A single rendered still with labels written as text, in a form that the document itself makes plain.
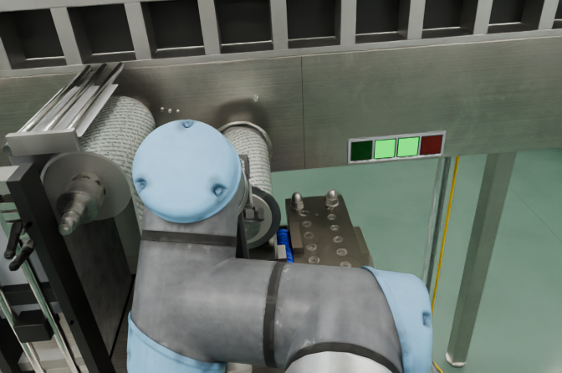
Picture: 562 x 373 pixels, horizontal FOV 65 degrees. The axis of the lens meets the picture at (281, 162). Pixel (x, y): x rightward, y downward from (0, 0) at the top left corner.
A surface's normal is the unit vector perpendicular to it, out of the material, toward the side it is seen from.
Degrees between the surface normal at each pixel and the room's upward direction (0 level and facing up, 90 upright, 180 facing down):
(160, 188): 49
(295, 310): 39
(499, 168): 90
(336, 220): 0
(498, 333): 0
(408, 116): 90
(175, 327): 54
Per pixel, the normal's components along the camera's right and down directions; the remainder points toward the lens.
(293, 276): -0.04, -0.89
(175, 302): -0.12, -0.24
